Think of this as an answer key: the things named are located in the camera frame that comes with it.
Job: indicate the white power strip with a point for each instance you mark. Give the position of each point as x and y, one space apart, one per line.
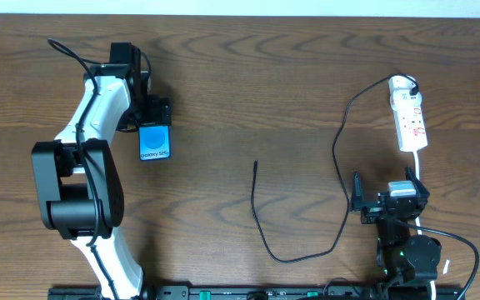
405 101

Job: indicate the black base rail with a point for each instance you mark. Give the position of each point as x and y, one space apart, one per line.
338 291

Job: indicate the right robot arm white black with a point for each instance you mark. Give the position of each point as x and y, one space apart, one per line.
406 257

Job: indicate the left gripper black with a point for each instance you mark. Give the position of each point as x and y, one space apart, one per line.
157 111

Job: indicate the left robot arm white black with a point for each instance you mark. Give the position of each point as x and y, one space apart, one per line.
79 191

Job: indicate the blue Galaxy smartphone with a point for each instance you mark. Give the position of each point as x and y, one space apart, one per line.
154 143

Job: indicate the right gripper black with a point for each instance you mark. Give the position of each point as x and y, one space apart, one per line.
375 207

